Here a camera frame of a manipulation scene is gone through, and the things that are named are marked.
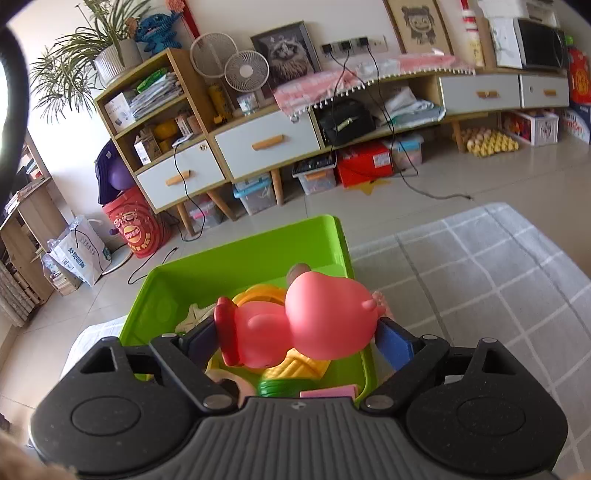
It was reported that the white starfish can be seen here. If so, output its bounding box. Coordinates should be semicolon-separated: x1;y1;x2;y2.
175;303;214;334

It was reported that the yellow plastic cup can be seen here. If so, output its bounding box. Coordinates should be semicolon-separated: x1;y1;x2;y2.
205;350;256;401

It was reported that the pink pig toy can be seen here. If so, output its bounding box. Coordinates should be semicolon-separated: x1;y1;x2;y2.
213;271;386;369

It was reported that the orange pumpkin mould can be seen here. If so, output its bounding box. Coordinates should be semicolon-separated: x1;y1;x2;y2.
232;284;287;306

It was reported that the yellow corn toy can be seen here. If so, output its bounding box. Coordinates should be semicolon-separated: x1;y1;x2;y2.
266;349;331;380

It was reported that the green plastic cookie box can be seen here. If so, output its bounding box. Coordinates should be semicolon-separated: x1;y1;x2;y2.
118;214;380;407

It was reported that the pink flat block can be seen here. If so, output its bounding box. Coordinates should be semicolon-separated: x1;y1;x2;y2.
300;384;359;400

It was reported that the grey checked cloth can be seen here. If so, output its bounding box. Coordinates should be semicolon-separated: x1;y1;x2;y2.
59;201;591;471

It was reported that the red printed bucket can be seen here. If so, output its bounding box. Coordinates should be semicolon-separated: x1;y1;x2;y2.
102;186;171;259

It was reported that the white paper bag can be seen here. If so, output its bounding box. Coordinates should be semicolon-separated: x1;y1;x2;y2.
47;215;112;286

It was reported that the clear storage bin blue lid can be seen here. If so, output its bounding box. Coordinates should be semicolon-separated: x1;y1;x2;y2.
232;173;276;216

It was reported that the red box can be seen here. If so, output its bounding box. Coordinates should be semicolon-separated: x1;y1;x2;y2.
337;141;394;188

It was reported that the long wooden tv cabinet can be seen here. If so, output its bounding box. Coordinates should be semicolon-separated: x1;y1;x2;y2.
209;64;571;206

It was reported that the yellow egg tray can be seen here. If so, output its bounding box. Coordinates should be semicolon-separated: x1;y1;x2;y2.
461;127;520;158

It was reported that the wooden shelf cabinet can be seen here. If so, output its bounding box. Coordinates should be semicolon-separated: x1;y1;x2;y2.
94;49;236;235

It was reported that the black bag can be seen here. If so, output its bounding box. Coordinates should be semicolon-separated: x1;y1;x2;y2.
318;98;376;147

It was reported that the pink tasselled cloth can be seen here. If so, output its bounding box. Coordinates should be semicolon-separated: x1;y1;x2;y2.
273;53;476;117

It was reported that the white desk fan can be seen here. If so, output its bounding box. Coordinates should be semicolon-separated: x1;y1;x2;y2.
224;50;270;115

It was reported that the potted green plant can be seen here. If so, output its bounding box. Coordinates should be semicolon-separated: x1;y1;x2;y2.
30;1;149;122

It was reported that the framed cat picture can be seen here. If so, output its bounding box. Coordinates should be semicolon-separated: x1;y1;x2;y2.
250;21;322;90

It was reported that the blue stitch plush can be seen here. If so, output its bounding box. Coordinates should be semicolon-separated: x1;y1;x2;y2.
134;12;181;56

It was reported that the framed cartoon girl picture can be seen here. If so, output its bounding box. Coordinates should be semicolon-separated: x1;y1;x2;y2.
384;0;453;55

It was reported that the microwave oven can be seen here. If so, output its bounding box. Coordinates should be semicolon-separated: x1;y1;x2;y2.
489;17;568;71

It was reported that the black power cable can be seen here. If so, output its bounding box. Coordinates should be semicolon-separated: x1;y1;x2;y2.
126;246;181;286

